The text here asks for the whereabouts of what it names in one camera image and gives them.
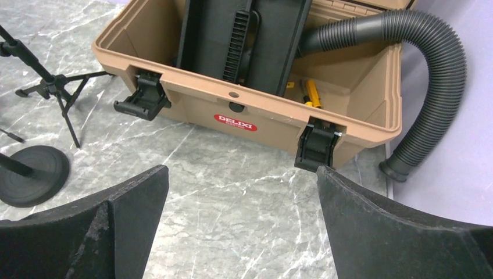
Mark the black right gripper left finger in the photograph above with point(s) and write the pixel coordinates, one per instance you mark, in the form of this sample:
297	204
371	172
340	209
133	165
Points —
108	234

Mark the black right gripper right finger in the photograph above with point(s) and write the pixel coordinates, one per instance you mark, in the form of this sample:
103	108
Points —
372	236

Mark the black round base mic stand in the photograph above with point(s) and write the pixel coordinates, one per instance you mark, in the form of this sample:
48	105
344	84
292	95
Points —
33	175

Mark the black tripod stand centre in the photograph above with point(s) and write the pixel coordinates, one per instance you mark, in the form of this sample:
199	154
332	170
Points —
50	85

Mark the tan plastic toolbox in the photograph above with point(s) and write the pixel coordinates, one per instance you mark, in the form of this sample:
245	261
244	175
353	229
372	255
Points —
359	86

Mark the black tool tray insert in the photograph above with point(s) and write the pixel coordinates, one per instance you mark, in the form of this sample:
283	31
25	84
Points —
250	43

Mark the yellow handled screwdriver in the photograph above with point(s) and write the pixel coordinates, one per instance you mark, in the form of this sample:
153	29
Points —
310	93

